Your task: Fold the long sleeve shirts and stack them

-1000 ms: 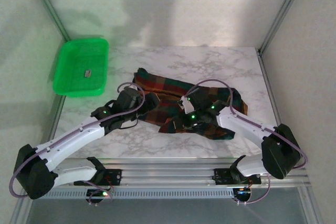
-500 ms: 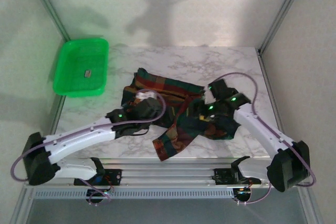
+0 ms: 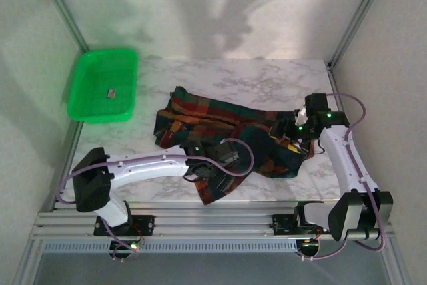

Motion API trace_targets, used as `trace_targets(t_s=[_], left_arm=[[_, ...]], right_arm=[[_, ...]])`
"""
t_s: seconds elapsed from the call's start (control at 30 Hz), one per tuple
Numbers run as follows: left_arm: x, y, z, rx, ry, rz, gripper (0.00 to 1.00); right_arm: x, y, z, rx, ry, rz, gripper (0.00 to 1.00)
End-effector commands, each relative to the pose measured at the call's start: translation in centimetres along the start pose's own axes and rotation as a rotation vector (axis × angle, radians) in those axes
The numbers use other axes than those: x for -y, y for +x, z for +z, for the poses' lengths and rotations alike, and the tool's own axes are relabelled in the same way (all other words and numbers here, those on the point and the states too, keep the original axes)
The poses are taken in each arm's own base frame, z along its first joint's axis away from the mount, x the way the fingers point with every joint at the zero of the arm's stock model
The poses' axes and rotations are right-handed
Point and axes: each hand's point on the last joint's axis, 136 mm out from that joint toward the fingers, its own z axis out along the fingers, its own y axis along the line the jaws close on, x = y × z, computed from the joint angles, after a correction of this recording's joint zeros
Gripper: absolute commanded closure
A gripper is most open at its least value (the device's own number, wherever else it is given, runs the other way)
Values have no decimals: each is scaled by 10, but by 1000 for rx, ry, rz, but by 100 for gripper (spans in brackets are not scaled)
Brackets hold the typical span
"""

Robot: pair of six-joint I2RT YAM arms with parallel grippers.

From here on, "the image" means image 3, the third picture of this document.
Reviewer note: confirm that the green plastic basket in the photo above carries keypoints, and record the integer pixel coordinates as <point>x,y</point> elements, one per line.
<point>86,108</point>

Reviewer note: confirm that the round black controller board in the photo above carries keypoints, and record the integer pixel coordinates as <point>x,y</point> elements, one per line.
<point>308,250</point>
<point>125,251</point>

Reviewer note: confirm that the small grey label tag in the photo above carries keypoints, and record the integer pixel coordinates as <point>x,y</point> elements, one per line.
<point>111,93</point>

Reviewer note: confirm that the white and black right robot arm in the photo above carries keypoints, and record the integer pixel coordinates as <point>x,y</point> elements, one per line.
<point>343,155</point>

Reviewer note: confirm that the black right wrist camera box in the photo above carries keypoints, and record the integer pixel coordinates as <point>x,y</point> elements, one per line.
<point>317,102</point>

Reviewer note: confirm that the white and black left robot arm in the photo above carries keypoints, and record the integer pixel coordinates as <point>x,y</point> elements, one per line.
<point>146,166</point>

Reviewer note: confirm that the multicolour plaid long sleeve shirt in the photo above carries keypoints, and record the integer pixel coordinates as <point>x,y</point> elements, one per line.
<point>213,111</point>

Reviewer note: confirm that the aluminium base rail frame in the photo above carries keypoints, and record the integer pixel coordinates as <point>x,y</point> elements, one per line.
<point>213,221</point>

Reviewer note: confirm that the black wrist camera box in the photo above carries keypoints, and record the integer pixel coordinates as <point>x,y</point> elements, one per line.
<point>227,155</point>
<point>317,102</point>

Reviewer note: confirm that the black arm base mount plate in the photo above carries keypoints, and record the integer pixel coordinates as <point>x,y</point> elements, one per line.
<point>143,225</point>
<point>283,224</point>

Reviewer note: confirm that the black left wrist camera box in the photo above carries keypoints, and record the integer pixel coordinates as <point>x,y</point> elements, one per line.
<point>227,155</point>

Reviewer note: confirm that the aluminium corner post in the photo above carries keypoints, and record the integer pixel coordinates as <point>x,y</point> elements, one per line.
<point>360,14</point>
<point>63,11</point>

